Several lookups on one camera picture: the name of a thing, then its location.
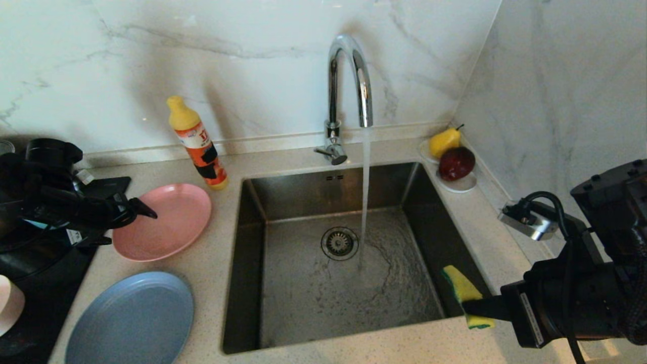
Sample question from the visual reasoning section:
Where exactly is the large pink plate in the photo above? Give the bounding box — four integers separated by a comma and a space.
112, 183, 213, 262

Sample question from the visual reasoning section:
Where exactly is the yellow sponge brush with handle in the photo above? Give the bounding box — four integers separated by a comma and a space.
441, 265, 496, 330

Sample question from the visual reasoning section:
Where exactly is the yellow-capped orange dish soap bottle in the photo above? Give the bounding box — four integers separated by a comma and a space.
167, 96, 229, 191

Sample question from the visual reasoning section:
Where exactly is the pink bowl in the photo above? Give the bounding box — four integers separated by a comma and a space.
0, 275, 26, 337

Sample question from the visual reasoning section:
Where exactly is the chrome gooseneck faucet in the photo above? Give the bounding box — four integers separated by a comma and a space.
313, 33, 375, 166

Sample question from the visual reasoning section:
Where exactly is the stainless steel sink basin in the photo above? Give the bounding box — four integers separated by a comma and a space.
221, 161, 498, 354

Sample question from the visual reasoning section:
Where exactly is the black frying pan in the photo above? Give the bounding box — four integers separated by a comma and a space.
0, 238, 56, 281

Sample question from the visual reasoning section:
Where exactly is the black glass induction cooktop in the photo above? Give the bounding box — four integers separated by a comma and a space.
0, 176, 131, 364

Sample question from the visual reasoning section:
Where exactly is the large blue-grey plate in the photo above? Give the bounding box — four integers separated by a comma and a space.
65, 271, 194, 364

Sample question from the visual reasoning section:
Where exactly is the small white fruit dish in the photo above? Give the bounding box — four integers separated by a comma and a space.
419, 140, 479, 194

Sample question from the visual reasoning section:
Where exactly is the dark red apple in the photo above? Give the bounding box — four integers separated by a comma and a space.
439, 147, 477, 181

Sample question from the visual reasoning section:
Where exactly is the round metal drain strainer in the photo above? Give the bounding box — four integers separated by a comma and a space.
321, 226, 359, 261

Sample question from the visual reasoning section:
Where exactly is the yellow pear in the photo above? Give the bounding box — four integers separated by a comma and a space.
430, 124, 465, 160

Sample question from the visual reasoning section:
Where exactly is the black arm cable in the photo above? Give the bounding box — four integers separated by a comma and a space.
521, 191, 587, 364

